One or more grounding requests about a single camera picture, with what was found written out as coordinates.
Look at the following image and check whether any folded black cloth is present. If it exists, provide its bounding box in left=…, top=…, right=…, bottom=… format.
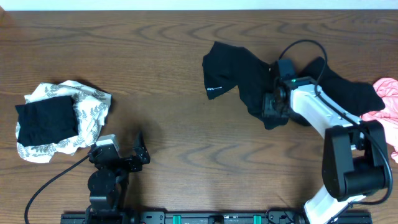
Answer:
left=15, top=96, right=78, bottom=147

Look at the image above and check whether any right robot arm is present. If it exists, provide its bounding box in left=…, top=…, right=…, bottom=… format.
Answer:
left=262, top=77, right=393, bottom=223

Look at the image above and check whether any black t-shirt with logo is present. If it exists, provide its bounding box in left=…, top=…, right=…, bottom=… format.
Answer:
left=202, top=42, right=385, bottom=130

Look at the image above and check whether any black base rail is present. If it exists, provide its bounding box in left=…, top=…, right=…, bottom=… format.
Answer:
left=60, top=211, right=373, bottom=224

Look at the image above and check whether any pink crumpled cloth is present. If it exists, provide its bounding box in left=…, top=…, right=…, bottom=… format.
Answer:
left=361, top=78, right=398, bottom=162

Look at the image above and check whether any white fern-print cloth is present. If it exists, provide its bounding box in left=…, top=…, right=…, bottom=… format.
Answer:
left=17, top=80, right=111, bottom=163

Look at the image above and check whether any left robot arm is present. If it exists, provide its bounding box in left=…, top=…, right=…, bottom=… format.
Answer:
left=88, top=132, right=150, bottom=211

